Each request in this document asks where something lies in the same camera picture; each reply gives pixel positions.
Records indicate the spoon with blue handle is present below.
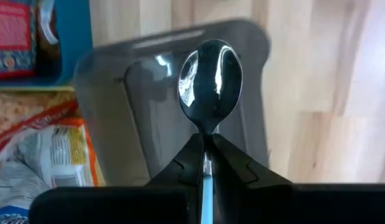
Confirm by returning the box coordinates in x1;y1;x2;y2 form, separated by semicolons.
177;39;244;224

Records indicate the blue ramen packet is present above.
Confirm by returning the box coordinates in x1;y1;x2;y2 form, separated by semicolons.
0;205;30;224

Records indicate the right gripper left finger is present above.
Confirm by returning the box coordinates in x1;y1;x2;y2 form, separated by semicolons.
147;133;205;224

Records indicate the brown snack packet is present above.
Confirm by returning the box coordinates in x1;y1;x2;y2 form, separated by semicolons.
35;0;62;77

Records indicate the red yellow ramen packet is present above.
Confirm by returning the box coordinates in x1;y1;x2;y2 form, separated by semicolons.
0;90;80;156

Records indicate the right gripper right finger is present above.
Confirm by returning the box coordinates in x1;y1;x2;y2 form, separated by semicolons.
211;133;294;224

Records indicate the teal plastic bin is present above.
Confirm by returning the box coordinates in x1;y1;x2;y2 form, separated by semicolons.
0;0;94;87

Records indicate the brown plastic bin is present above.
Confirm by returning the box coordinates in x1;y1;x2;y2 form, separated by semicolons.
72;18;272;187

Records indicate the red white ramen packet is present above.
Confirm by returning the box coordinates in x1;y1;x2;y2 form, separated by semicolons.
0;117;101;208

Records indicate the yellow plastic bin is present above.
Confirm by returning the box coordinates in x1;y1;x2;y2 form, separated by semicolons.
0;85;75;93

